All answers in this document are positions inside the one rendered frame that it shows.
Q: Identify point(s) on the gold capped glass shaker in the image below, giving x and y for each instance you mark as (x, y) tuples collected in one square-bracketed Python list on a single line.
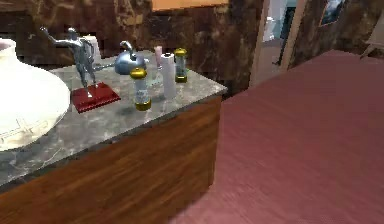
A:
[(181, 65), (141, 90)]

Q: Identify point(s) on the pink topped glass bottle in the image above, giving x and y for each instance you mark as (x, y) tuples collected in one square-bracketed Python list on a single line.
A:
[(157, 66)]

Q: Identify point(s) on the large white vase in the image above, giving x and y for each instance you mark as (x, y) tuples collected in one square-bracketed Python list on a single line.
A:
[(26, 100)]

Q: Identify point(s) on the white paper towel roll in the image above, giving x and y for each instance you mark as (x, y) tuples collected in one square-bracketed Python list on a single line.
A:
[(168, 76)]

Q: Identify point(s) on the white cylinder candle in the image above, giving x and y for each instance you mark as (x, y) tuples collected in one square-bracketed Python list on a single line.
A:
[(93, 46)]

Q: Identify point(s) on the wooden counter marble top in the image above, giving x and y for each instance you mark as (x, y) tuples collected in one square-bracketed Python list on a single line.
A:
[(126, 150)]

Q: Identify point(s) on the silver figure statue red base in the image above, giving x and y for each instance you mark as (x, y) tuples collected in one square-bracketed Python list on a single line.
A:
[(83, 63)]

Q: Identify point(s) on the pale door frame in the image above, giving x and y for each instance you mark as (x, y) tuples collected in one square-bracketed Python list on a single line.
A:
[(276, 40)]

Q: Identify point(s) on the blue metal kettle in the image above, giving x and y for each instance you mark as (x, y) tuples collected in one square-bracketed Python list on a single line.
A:
[(128, 62)]

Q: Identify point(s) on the framed wall picture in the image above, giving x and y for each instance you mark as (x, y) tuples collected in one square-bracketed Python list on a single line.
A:
[(331, 11)]

